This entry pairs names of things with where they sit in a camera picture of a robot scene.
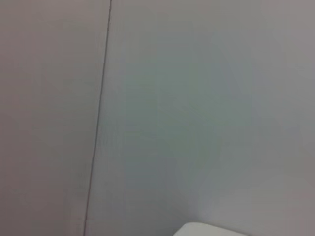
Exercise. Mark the white rounded-corner object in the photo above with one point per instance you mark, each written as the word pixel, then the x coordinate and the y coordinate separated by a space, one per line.
pixel 209 229

